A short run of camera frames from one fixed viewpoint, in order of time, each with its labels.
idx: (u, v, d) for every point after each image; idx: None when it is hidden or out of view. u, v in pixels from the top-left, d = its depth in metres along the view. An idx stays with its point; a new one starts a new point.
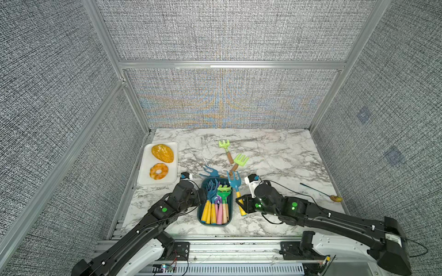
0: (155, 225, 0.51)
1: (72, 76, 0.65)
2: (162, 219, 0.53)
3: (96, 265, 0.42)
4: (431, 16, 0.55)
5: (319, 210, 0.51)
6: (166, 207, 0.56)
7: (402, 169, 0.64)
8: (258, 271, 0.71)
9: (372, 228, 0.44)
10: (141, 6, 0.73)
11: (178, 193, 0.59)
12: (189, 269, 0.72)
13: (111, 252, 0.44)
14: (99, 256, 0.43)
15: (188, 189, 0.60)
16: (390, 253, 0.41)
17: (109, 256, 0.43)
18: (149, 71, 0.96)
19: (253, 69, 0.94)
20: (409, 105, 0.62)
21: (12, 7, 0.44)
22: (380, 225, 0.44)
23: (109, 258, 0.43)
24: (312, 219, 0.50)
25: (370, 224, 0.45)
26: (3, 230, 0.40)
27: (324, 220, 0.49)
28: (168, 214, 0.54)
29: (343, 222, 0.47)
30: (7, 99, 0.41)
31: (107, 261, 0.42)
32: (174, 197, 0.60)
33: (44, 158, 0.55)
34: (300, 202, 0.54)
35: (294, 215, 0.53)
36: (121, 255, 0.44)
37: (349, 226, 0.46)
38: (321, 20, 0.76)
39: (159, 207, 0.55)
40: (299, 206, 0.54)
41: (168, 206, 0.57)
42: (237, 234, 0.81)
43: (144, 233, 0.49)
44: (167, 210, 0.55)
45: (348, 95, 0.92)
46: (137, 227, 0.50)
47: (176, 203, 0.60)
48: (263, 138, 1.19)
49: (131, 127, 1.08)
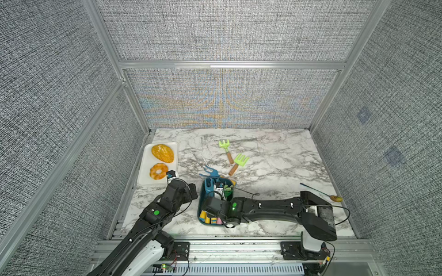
0: (149, 229, 0.50)
1: (72, 76, 0.65)
2: (155, 222, 0.51)
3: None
4: (431, 16, 0.55)
5: (252, 203, 0.54)
6: (158, 210, 0.54)
7: (402, 169, 0.64)
8: (258, 271, 0.71)
9: (291, 206, 0.47)
10: (141, 6, 0.73)
11: (171, 194, 0.57)
12: (189, 269, 0.72)
13: (106, 265, 0.43)
14: (93, 271, 0.42)
15: (180, 188, 0.58)
16: (310, 226, 0.44)
17: (103, 269, 0.42)
18: (149, 71, 0.96)
19: (252, 69, 0.95)
20: (409, 105, 0.62)
21: (12, 7, 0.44)
22: (297, 201, 0.47)
23: (103, 272, 0.42)
24: (247, 214, 0.54)
25: (289, 202, 0.48)
26: (3, 230, 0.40)
27: (258, 211, 0.52)
28: (161, 215, 0.53)
29: (271, 209, 0.50)
30: (7, 99, 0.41)
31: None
32: (166, 198, 0.58)
33: (44, 158, 0.55)
34: (239, 201, 0.57)
35: (235, 214, 0.55)
36: (115, 267, 0.43)
37: (276, 211, 0.49)
38: (321, 20, 0.76)
39: (151, 210, 0.54)
40: (238, 204, 0.57)
41: (161, 208, 0.55)
42: (237, 234, 0.81)
43: (138, 241, 0.48)
44: (160, 213, 0.53)
45: (348, 95, 0.92)
46: (130, 235, 0.48)
47: (168, 204, 0.58)
48: (263, 138, 1.19)
49: (131, 127, 1.08)
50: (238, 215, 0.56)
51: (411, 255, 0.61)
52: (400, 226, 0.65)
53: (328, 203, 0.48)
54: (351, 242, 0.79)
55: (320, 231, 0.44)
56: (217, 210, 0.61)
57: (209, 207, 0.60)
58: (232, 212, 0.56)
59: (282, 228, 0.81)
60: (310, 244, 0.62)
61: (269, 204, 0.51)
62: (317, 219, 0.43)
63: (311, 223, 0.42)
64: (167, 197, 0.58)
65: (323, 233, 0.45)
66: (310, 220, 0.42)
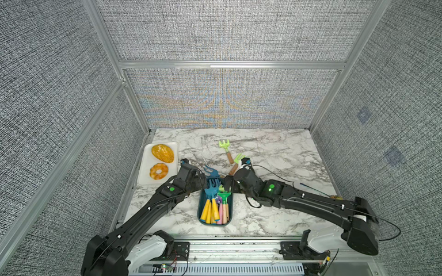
0: (166, 202, 0.52)
1: (72, 76, 0.65)
2: (171, 197, 0.54)
3: (112, 238, 0.42)
4: (431, 16, 0.55)
5: (294, 191, 0.51)
6: (173, 187, 0.57)
7: (402, 169, 0.64)
8: (258, 271, 0.71)
9: (342, 207, 0.44)
10: (141, 6, 0.73)
11: (183, 174, 0.61)
12: (189, 269, 0.72)
13: (126, 227, 0.44)
14: (113, 232, 0.43)
15: (193, 171, 0.62)
16: (357, 232, 0.41)
17: (124, 230, 0.43)
18: (150, 71, 0.96)
19: (253, 69, 0.94)
20: (409, 105, 0.62)
21: (12, 7, 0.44)
22: (350, 206, 0.44)
23: (124, 233, 0.43)
24: (285, 199, 0.51)
25: (340, 204, 0.45)
26: (3, 230, 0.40)
27: (298, 200, 0.50)
28: (175, 192, 0.55)
29: (315, 202, 0.48)
30: (7, 99, 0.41)
31: (124, 236, 0.42)
32: (179, 178, 0.62)
33: (44, 158, 0.55)
34: (278, 184, 0.55)
35: (270, 195, 0.53)
36: (136, 228, 0.45)
37: (321, 206, 0.46)
38: (321, 20, 0.76)
39: (166, 187, 0.56)
40: (276, 188, 0.54)
41: (175, 186, 0.58)
42: (237, 234, 0.81)
43: (155, 210, 0.50)
44: (174, 190, 0.56)
45: (348, 95, 0.92)
46: (148, 204, 0.51)
47: (182, 183, 0.61)
48: (263, 138, 1.19)
49: (131, 127, 1.08)
50: (273, 197, 0.53)
51: (411, 255, 0.61)
52: (400, 226, 0.65)
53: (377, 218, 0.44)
54: None
55: (362, 240, 0.42)
56: (250, 182, 0.57)
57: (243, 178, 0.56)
58: (268, 191, 0.54)
59: (282, 228, 0.81)
60: (317, 243, 0.61)
61: (315, 198, 0.48)
62: (369, 230, 0.39)
63: (363, 230, 0.40)
64: (179, 177, 0.61)
65: (365, 243, 0.43)
66: (362, 226, 0.40)
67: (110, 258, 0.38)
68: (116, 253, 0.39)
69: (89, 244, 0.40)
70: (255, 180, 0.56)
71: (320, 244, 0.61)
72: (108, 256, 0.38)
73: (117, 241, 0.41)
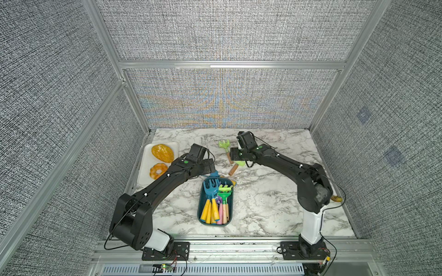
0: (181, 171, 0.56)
1: (72, 76, 0.65)
2: (186, 167, 0.58)
3: (140, 196, 0.45)
4: (431, 16, 0.55)
5: (273, 151, 0.63)
6: (187, 160, 0.61)
7: (401, 169, 0.65)
8: (258, 271, 0.71)
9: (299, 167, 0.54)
10: (141, 6, 0.73)
11: (195, 151, 0.66)
12: (189, 269, 0.72)
13: (150, 188, 0.48)
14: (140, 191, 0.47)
15: (203, 148, 0.68)
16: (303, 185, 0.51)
17: (148, 190, 0.47)
18: (149, 71, 0.96)
19: (253, 69, 0.94)
20: (409, 105, 0.62)
21: (12, 7, 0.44)
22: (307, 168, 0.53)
23: (149, 192, 0.47)
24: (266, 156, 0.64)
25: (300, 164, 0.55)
26: (3, 230, 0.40)
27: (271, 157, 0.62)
28: (189, 165, 0.59)
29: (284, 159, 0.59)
30: (7, 99, 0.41)
31: (149, 194, 0.46)
32: (191, 154, 0.67)
33: (44, 158, 0.55)
34: (265, 146, 0.67)
35: (256, 152, 0.68)
36: (159, 189, 0.48)
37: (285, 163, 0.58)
38: (321, 20, 0.76)
39: (181, 160, 0.61)
40: (263, 149, 0.66)
41: (189, 160, 0.62)
42: (237, 234, 0.81)
43: (174, 176, 0.54)
44: (188, 163, 0.60)
45: (348, 95, 0.92)
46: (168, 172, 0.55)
47: (194, 157, 0.66)
48: (263, 138, 1.19)
49: (131, 127, 1.08)
50: (256, 154, 0.68)
51: (411, 255, 0.61)
52: (400, 226, 0.65)
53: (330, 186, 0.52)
54: (350, 242, 0.79)
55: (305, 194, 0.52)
56: (246, 141, 0.74)
57: (240, 138, 0.75)
58: (255, 149, 0.67)
59: (282, 228, 0.81)
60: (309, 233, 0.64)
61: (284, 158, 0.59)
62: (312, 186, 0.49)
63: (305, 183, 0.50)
64: (191, 153, 0.67)
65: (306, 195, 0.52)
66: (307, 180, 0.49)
67: (140, 211, 0.42)
68: (145, 207, 0.42)
69: (118, 200, 0.44)
70: (251, 141, 0.72)
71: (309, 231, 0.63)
72: (138, 209, 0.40)
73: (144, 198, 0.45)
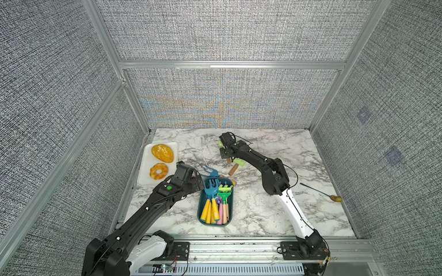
0: (163, 200, 0.52)
1: (72, 76, 0.65)
2: (168, 195, 0.54)
3: (111, 241, 0.41)
4: (431, 16, 0.55)
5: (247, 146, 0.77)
6: (170, 186, 0.56)
7: (402, 169, 0.64)
8: (258, 271, 0.71)
9: (265, 160, 0.68)
10: (141, 6, 0.73)
11: (181, 173, 0.61)
12: (189, 269, 0.72)
13: (125, 229, 0.44)
14: (112, 234, 0.42)
15: (190, 169, 0.63)
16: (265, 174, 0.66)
17: (122, 232, 0.43)
18: (149, 71, 0.96)
19: (253, 69, 0.94)
20: (409, 105, 0.62)
21: (12, 7, 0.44)
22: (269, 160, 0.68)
23: (122, 234, 0.43)
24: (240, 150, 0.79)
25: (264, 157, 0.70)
26: (3, 230, 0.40)
27: (244, 152, 0.78)
28: (173, 191, 0.55)
29: (254, 153, 0.73)
30: (7, 99, 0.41)
31: (122, 237, 0.42)
32: (176, 177, 0.62)
33: (44, 158, 0.55)
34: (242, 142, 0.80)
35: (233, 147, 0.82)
36: (134, 229, 0.44)
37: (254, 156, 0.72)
38: (321, 20, 0.76)
39: (163, 187, 0.56)
40: (240, 144, 0.80)
41: (173, 184, 0.57)
42: (237, 234, 0.81)
43: (154, 209, 0.49)
44: (171, 188, 0.56)
45: (348, 95, 0.92)
46: (147, 204, 0.50)
47: (179, 181, 0.61)
48: (263, 138, 1.19)
49: (131, 127, 1.08)
50: (234, 148, 0.82)
51: (411, 255, 0.61)
52: (400, 226, 0.65)
53: (287, 175, 0.69)
54: (351, 243, 0.79)
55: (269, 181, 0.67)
56: (224, 139, 0.89)
57: (223, 137, 0.90)
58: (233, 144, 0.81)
59: (282, 228, 0.81)
60: (296, 226, 0.69)
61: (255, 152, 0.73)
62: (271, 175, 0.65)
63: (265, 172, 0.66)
64: (178, 176, 0.62)
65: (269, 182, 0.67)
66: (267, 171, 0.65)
67: (110, 260, 0.38)
68: (117, 255, 0.39)
69: (88, 247, 0.40)
70: (230, 138, 0.88)
71: (294, 223, 0.69)
72: (108, 258, 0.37)
73: (115, 243, 0.41)
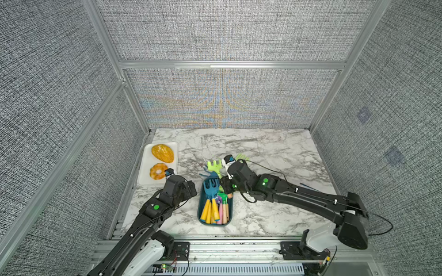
0: (150, 223, 0.49)
1: (72, 76, 0.65)
2: (156, 217, 0.51)
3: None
4: (431, 16, 0.55)
5: (287, 185, 0.51)
6: (157, 205, 0.53)
7: (402, 169, 0.64)
8: (258, 271, 0.71)
9: (334, 203, 0.44)
10: (141, 6, 0.73)
11: (170, 188, 0.57)
12: (189, 268, 0.72)
13: (108, 261, 0.42)
14: (95, 268, 0.41)
15: (179, 183, 0.59)
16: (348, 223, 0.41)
17: (106, 265, 0.42)
18: (150, 71, 0.96)
19: (253, 69, 0.94)
20: (409, 105, 0.62)
21: (12, 7, 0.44)
22: (343, 200, 0.44)
23: (106, 268, 0.41)
24: (279, 194, 0.51)
25: (333, 199, 0.45)
26: (3, 230, 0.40)
27: (292, 195, 0.49)
28: (161, 210, 0.52)
29: (311, 198, 0.47)
30: (7, 99, 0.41)
31: (106, 272, 0.41)
32: (165, 193, 0.58)
33: (44, 158, 0.55)
34: (271, 178, 0.54)
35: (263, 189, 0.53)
36: (118, 261, 0.43)
37: (313, 202, 0.46)
38: (321, 20, 0.76)
39: (151, 206, 0.53)
40: (270, 181, 0.53)
41: (160, 202, 0.54)
42: (237, 234, 0.81)
43: (139, 236, 0.47)
44: (159, 207, 0.53)
45: (348, 95, 0.92)
46: (131, 230, 0.48)
47: (168, 198, 0.58)
48: (263, 138, 1.19)
49: (131, 127, 1.08)
50: (265, 191, 0.53)
51: (411, 255, 0.61)
52: (400, 226, 0.65)
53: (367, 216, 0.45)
54: None
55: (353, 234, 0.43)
56: (244, 176, 0.57)
57: (237, 172, 0.56)
58: (262, 186, 0.53)
59: (282, 228, 0.81)
60: (314, 242, 0.62)
61: (308, 192, 0.48)
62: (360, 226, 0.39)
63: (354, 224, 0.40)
64: (166, 192, 0.58)
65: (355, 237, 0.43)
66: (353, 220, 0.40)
67: None
68: None
69: None
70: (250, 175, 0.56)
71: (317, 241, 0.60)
72: None
73: None
